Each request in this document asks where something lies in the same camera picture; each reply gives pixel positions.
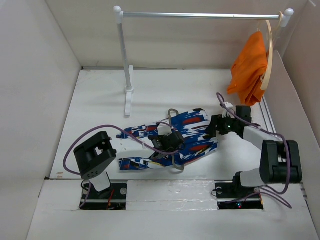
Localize white clothes rack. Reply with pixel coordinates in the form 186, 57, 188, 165
113, 6, 295, 118

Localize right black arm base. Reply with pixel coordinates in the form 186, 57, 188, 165
211, 180, 264, 210

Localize orange garment on hanger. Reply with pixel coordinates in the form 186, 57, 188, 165
227, 31, 268, 106

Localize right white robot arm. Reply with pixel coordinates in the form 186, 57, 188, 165
206, 106, 303, 197

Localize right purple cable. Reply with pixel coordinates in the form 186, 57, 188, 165
216, 92, 293, 210

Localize grey metal hanger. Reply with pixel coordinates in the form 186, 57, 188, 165
168, 108, 185, 172

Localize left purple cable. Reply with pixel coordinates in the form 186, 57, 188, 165
62, 121, 181, 208

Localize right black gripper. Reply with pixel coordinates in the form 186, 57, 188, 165
203, 112, 240, 136

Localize blue white red patterned trousers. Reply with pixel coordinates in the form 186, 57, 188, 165
118, 108, 219, 171

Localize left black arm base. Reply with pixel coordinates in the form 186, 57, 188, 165
79, 182, 128, 211

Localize purple cable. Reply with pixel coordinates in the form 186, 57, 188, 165
216, 92, 293, 210
62, 121, 181, 208

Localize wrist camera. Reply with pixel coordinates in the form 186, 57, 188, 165
221, 101, 234, 118
157, 122, 172, 136

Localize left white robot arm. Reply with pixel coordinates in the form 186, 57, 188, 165
74, 131, 185, 199

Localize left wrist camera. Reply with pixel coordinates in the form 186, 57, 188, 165
157, 122, 172, 136

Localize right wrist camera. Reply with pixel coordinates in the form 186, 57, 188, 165
221, 101, 234, 118

